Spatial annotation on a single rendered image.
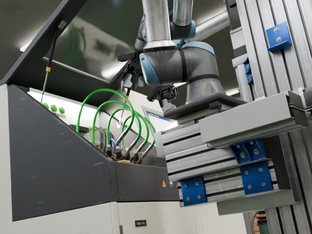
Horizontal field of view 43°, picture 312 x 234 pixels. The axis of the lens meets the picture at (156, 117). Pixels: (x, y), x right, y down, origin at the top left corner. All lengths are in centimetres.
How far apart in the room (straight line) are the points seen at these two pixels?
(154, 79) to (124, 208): 55
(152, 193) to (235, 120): 80
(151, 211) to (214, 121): 75
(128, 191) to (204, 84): 58
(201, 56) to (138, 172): 62
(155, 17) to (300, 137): 61
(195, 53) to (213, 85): 13
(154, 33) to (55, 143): 71
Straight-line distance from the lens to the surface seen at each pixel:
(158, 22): 137
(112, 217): 157
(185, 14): 160
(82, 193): 167
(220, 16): 197
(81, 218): 167
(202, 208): 223
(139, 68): 176
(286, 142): 137
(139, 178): 174
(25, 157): 193
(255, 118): 108
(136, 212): 168
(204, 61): 137
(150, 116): 258
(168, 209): 190
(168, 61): 136
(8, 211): 199
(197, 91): 133
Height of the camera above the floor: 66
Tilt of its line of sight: 16 degrees up
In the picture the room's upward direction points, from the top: 8 degrees counter-clockwise
